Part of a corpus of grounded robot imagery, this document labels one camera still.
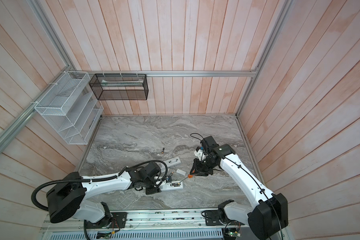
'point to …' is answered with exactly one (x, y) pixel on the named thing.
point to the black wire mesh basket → (120, 86)
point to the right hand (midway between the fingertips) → (192, 172)
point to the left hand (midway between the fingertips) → (157, 187)
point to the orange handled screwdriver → (189, 176)
